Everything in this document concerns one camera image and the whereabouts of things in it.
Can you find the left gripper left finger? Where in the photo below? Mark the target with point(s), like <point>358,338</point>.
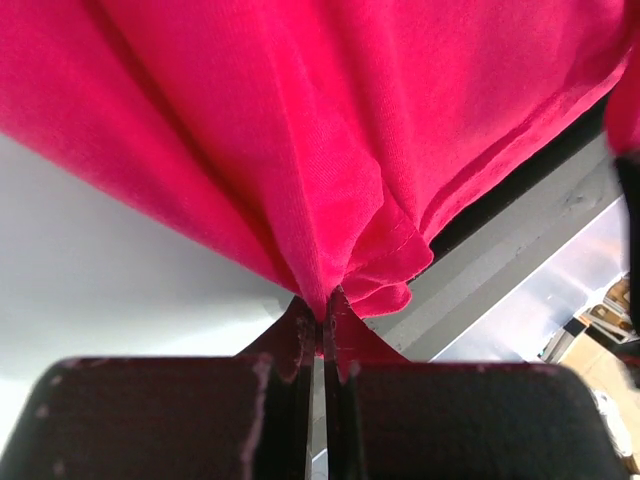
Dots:
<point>242,417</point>

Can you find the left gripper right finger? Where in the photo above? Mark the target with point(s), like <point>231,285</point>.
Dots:
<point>391,418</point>

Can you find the pink t shirt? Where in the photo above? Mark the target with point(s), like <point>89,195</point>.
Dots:
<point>320,144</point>

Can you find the aluminium front frame rail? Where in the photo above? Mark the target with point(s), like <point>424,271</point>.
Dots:
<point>457,290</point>

